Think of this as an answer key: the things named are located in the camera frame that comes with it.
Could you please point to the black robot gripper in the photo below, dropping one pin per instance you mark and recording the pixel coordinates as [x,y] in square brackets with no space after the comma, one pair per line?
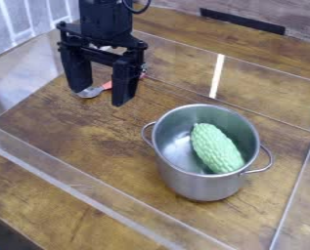
[101,39]

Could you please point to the green bumpy bitter gourd toy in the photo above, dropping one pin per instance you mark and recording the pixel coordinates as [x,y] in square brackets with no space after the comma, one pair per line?
[215,148]

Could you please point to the silver metal pot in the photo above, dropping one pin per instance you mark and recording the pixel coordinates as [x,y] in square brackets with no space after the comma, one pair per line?
[183,171]

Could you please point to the spoon with red handle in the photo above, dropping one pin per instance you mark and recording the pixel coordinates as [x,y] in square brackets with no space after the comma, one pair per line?
[92,92]

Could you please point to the black strip on wall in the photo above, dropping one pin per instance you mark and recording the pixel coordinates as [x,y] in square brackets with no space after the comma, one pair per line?
[260,25]

